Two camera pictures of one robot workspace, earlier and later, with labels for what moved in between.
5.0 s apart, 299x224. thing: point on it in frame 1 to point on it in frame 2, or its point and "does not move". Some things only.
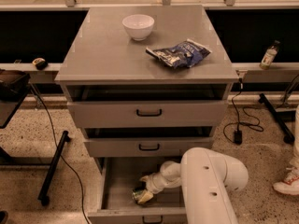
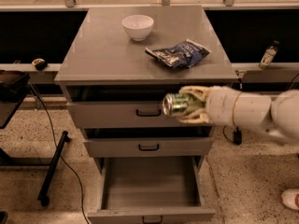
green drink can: [136, 192] to [180, 104]
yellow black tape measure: [40, 63] does not move
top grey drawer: [148, 114] does not move
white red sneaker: [291, 183] to [291, 198]
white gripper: [154, 184] to [220, 105]
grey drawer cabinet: [146, 84] does not move
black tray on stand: [13, 86] does not move
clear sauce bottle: [269, 55] does not move
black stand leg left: [46, 182] does not move
